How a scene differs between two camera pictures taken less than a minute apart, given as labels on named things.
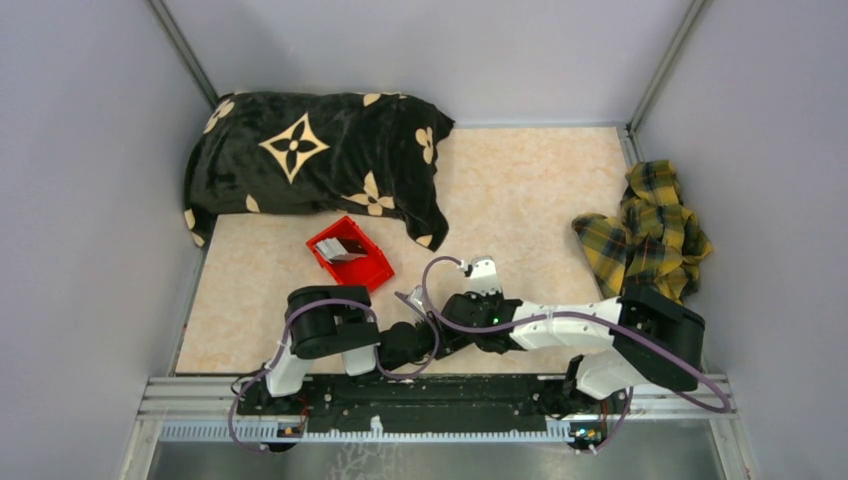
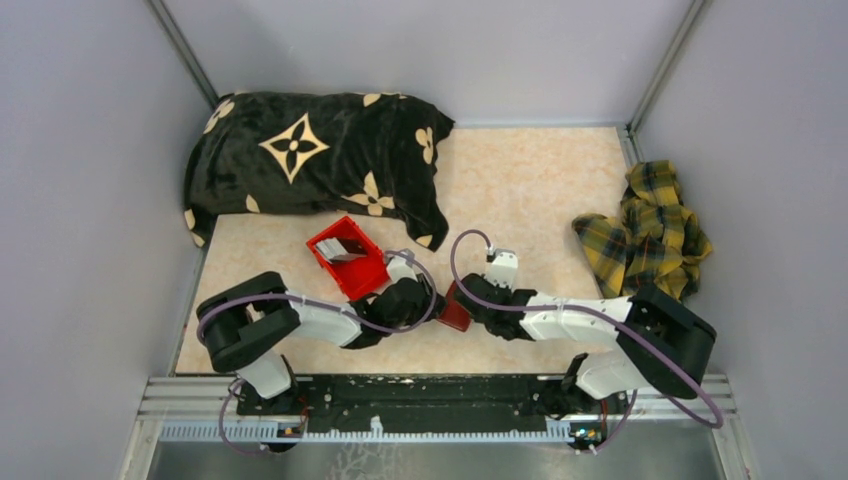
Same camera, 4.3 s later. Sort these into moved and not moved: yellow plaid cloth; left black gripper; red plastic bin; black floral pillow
Moved: left black gripper
Not moved: black floral pillow; yellow plaid cloth; red plastic bin
